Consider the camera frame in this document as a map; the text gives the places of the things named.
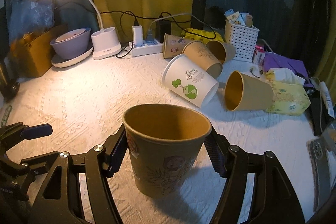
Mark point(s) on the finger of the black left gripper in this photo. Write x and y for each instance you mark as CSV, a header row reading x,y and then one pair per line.
x,y
17,177
38,131

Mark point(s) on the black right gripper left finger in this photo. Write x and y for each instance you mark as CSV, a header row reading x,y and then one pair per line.
x,y
59,198

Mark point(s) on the brown floral paper cup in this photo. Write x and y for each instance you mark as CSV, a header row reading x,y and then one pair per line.
x,y
163,142

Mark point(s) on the plain brown paper cup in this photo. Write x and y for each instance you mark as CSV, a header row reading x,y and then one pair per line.
x,y
243,92

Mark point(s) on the white green-print paper cup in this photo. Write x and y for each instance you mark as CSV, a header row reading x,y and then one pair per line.
x,y
189,81

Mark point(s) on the rear brown paper cup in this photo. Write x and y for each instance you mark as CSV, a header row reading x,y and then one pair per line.
x,y
224,52

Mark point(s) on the brown cup with stickers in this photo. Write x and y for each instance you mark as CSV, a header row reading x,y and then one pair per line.
x,y
173,45

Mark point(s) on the brown cup with sketch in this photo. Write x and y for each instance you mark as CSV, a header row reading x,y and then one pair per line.
x,y
198,53

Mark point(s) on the black round object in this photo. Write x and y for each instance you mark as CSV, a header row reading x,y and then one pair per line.
x,y
10,91

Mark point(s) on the white textured table cloth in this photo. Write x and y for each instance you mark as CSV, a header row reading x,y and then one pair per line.
x,y
85,104

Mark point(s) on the cardboard box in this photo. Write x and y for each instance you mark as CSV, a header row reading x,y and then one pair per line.
x,y
32,53

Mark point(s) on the purple bowl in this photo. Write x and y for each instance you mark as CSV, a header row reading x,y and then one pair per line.
x,y
72,44

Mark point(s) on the yellow tissue pack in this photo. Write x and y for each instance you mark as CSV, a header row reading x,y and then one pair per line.
x,y
289,95

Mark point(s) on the white tube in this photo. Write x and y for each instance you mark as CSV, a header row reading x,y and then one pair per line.
x,y
324,91

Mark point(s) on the purple cloth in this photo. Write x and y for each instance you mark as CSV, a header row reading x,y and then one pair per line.
x,y
286,63

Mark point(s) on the white charger plug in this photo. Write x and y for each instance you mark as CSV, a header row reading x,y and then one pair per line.
x,y
137,32

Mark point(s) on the white power strip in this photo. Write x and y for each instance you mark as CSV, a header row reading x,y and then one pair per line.
x,y
147,48

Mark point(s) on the white lattice basket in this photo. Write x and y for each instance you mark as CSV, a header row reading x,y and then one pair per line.
x,y
243,39

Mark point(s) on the black power adapter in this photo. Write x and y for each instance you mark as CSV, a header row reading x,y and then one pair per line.
x,y
162,27

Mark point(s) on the yellow bag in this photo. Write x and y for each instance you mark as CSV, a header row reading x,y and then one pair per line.
x,y
202,35

